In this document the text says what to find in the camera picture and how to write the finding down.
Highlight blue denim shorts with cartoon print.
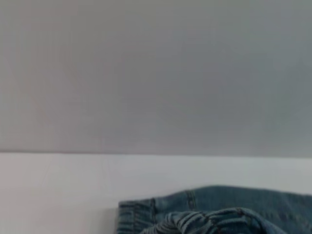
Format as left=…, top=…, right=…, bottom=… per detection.
left=116, top=185, right=312, bottom=234

